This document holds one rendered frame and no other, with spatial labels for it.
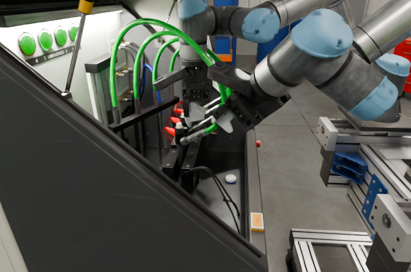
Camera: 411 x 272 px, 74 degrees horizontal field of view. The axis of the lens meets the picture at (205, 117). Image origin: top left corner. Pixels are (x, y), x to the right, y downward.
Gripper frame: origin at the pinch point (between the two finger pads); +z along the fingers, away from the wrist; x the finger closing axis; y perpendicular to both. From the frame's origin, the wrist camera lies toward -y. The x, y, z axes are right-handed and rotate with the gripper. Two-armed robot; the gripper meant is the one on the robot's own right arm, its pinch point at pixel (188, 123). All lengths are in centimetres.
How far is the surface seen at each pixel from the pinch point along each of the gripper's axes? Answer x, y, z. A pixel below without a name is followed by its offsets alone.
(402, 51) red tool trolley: 362, 253, 41
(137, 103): 7.2, -18.5, -2.9
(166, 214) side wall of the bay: -34.9, 1.9, 2.9
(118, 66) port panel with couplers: 22.8, -30.4, -11.2
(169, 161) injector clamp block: -1.5, -6.4, 13.2
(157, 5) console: 35, -17, -32
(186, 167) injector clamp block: -4.6, -0.1, 13.2
